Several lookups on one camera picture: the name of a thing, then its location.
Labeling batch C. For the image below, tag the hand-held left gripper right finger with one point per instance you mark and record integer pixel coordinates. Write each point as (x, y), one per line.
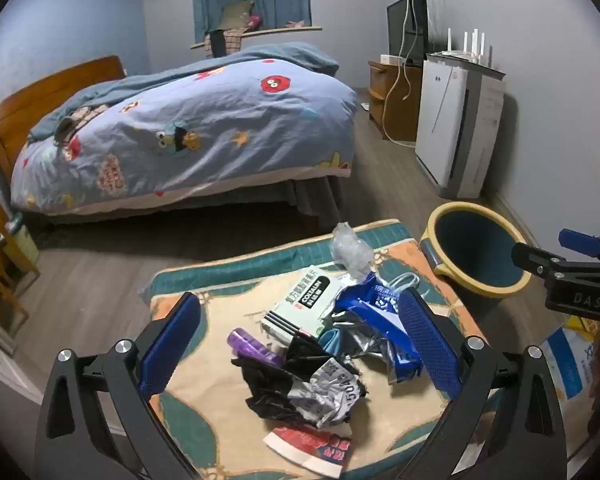
(427, 340)

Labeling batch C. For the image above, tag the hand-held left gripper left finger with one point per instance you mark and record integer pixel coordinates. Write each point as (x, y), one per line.
(172, 340)

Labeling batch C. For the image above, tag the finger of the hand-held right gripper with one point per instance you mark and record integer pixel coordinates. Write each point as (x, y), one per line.
(535, 256)
(580, 241)

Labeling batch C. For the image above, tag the yellow rimmed teal bin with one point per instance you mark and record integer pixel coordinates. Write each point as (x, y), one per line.
(480, 250)

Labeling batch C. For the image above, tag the blue snack packet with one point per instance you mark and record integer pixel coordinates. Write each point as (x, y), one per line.
(375, 310)

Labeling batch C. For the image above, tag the silver foil wrapper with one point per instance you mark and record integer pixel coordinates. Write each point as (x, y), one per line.
(365, 342)

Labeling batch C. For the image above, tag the purple plastic bottle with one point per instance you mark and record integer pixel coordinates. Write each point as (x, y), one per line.
(255, 350)

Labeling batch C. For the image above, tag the black bag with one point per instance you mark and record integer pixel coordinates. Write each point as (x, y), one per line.
(270, 390)

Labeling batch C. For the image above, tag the white printed wrapper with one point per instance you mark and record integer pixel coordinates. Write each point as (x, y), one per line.
(325, 385)

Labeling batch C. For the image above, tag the clear plastic wrap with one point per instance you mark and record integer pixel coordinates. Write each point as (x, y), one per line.
(350, 252)

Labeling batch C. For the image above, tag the white medicine box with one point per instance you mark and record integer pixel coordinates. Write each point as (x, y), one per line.
(300, 305)

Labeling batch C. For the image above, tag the red white packet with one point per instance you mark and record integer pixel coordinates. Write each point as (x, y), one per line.
(310, 447)

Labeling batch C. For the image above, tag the white blue box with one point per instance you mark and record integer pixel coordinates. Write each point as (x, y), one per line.
(570, 365)

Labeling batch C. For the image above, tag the patterned teal floor mat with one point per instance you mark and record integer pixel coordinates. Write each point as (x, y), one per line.
(220, 400)

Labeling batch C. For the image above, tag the white air purifier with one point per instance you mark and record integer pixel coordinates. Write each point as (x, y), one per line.
(445, 125)

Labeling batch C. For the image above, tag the green jar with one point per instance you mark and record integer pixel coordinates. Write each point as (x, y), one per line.
(25, 240)

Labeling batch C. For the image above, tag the wooden nightstand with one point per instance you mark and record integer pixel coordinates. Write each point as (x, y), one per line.
(0, 280)

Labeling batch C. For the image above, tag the wooden cabinet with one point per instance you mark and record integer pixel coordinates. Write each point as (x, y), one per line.
(405, 105)

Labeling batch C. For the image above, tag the white router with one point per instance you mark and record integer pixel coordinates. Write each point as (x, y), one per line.
(460, 55)

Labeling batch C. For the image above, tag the bed with blue duvet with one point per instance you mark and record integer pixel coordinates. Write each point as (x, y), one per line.
(220, 120)

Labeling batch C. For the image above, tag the plaid cloth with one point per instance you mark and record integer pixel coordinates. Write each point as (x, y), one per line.
(82, 117)

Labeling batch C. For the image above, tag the black monitor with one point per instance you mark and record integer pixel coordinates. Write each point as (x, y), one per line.
(400, 30)

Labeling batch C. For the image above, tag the wooden bed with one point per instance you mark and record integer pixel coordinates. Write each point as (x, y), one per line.
(40, 95)

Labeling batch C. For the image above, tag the black hanging cloth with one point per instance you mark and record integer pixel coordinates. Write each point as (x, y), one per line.
(218, 44)

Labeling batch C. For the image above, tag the plaid hanging garment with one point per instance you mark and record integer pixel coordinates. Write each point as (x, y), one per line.
(235, 40)

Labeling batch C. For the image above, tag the wooden window sill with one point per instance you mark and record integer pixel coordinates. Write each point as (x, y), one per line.
(280, 30)

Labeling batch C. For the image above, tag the pink plush toy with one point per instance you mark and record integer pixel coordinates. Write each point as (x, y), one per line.
(255, 21)

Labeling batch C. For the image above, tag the olive cushion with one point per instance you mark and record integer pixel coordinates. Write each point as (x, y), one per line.
(235, 15)

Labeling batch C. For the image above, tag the small pink object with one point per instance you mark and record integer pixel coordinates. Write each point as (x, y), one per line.
(295, 24)

